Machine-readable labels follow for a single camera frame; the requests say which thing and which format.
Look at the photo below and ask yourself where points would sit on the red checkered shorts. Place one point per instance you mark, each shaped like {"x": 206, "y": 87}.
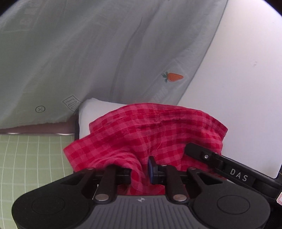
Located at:
{"x": 128, "y": 136}

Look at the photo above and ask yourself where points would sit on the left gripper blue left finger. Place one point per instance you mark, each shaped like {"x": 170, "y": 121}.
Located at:
{"x": 113, "y": 176}

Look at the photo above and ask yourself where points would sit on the white foam board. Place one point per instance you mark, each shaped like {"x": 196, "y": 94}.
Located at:
{"x": 239, "y": 84}

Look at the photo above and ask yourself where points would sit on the green grid cutting mat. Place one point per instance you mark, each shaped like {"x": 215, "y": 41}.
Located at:
{"x": 28, "y": 162}

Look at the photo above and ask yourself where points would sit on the grey printed backdrop cloth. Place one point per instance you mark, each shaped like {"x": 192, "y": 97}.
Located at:
{"x": 57, "y": 54}

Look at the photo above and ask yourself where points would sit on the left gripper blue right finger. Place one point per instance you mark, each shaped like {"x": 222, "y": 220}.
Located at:
{"x": 173, "y": 180}

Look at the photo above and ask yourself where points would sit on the folded white garment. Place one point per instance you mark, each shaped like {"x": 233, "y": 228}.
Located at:
{"x": 92, "y": 109}

